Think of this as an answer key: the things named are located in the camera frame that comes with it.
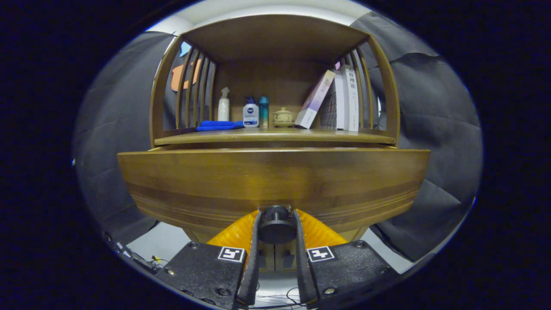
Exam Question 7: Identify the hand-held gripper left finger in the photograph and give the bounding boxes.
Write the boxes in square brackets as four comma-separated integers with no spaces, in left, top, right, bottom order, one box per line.
[155,210,262,310]

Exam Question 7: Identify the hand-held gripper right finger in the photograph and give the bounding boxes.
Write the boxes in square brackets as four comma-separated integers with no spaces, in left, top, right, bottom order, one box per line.
[293,209,399,310]

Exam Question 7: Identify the black round drawer knob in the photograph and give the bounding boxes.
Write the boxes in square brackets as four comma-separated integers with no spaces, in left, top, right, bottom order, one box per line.
[257,206,297,245]

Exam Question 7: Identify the brown wooden drawer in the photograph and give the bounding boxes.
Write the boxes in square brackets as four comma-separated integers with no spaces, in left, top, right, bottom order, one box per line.
[117,146,431,235]

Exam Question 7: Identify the wooden cabinet door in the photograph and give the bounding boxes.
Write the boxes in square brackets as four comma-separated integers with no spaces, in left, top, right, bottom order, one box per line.
[275,243,298,273]
[257,243,276,273]

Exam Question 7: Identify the brown wooden countertop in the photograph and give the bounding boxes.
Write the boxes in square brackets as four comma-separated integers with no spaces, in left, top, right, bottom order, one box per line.
[154,128,396,146]

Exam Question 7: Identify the brown wooden cabinet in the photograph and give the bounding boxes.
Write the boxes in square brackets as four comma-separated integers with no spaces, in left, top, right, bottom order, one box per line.
[149,14,401,273]

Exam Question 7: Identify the blue folded cloth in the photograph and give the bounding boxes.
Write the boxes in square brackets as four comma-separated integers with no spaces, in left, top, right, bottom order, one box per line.
[196,121,245,131]

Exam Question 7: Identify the white lotion bottle blue cap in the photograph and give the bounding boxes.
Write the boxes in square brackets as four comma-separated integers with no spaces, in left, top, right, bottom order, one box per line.
[243,96,260,128]

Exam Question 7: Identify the beige ceramic lidded cup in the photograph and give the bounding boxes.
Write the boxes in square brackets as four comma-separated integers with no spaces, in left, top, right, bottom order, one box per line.
[272,107,296,128]

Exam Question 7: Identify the white foam pump bottle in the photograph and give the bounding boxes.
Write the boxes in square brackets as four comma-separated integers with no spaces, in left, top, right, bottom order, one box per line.
[217,87,230,122]

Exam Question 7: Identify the dark patterned book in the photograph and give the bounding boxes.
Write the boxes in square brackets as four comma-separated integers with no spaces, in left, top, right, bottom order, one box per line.
[321,84,337,129]

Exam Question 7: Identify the purple and white book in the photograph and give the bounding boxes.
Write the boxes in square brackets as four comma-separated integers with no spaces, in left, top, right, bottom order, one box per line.
[294,70,336,130]

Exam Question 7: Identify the thin white book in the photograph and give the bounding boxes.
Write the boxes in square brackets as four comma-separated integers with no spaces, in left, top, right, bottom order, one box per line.
[334,71,347,130]

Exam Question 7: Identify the white book black print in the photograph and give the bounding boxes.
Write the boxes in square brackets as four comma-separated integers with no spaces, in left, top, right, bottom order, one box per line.
[342,65,360,132]

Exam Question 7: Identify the black backdrop cloth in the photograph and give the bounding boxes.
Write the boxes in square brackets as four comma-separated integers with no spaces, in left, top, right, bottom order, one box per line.
[72,12,483,263]

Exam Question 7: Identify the black floor cables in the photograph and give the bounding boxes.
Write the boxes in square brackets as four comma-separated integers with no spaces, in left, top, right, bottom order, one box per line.
[254,286,308,309]

